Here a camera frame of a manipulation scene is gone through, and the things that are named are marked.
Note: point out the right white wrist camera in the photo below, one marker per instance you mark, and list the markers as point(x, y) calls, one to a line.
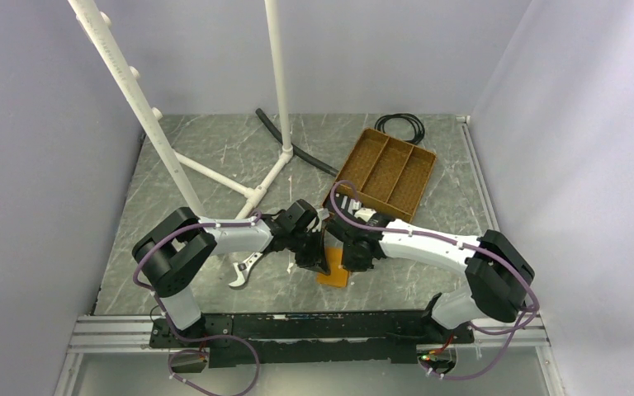
point(364, 214)

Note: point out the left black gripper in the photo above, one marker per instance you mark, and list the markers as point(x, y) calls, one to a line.
point(317, 259)

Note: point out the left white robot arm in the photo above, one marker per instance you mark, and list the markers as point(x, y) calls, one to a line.
point(172, 254)

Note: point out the red handled adjustable wrench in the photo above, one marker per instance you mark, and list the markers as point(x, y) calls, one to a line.
point(243, 270)

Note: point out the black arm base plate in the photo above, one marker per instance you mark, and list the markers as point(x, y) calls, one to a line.
point(234, 339)

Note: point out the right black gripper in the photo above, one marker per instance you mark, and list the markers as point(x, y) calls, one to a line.
point(349, 263)

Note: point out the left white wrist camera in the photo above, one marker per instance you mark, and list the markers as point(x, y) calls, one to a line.
point(324, 214)

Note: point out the aluminium extrusion rail frame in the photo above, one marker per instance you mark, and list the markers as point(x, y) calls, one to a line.
point(101, 334)

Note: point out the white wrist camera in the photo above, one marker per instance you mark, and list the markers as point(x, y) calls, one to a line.
point(324, 214)
point(364, 214)

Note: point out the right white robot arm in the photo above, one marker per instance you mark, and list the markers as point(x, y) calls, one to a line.
point(495, 280)

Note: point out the brown woven divided tray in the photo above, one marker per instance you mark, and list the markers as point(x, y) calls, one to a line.
point(390, 174)

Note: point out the white PVC pipe frame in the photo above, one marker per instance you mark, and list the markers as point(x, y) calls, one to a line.
point(96, 26)

